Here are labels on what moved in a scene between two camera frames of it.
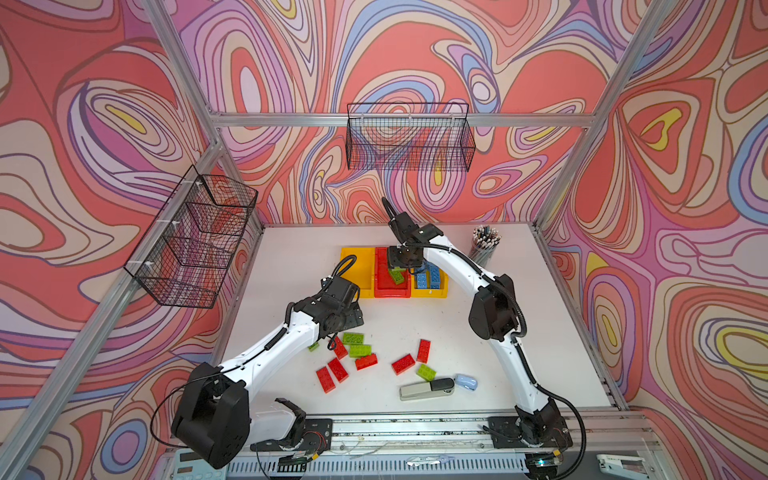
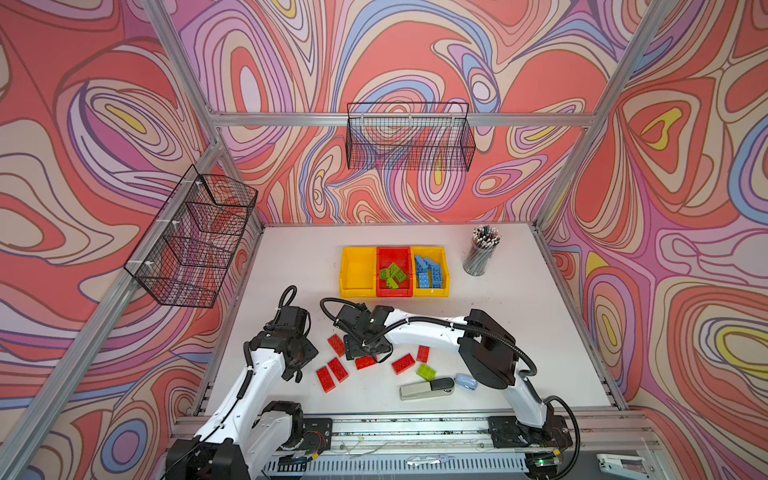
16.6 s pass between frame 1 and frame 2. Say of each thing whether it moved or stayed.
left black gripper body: moved
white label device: stayed
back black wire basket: stayed
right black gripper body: moved
